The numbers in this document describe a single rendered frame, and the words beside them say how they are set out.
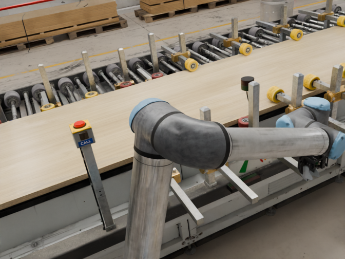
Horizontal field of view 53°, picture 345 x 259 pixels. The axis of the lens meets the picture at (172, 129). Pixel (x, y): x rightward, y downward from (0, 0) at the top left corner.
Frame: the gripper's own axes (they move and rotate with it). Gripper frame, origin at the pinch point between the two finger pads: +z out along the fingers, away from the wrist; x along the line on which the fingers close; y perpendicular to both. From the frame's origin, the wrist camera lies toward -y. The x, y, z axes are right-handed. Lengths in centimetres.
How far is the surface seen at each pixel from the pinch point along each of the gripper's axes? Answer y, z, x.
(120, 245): -31, 27, -78
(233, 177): -15.7, -0.6, -25.5
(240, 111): -52, -8, 3
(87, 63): -137, -27, -57
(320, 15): -140, -16, 144
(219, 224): -52, 66, -15
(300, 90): -28.5, -23.4, 20.8
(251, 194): -2.9, -0.4, -25.1
